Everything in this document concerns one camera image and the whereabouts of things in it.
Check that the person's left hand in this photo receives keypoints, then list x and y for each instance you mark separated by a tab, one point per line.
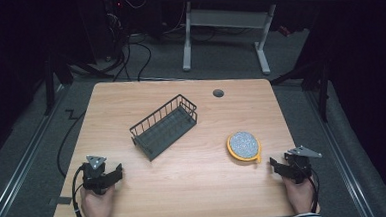
97	205

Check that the white frame desk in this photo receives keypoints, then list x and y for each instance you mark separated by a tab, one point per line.
228	18

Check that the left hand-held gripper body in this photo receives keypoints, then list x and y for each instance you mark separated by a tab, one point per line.
92	175

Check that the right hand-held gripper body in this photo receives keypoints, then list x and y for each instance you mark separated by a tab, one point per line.
299	168

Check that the metal floor rail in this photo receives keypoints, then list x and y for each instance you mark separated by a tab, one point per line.
342	157
20	164

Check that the person's right hand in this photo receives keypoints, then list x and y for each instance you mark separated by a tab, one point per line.
299	196

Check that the black metal stand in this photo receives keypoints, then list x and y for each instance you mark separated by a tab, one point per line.
322	91
49	86

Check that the yellow round speckled scrubber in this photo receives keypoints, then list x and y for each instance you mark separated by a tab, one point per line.
244	146

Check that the black computer tower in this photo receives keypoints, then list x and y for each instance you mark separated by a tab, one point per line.
100	30

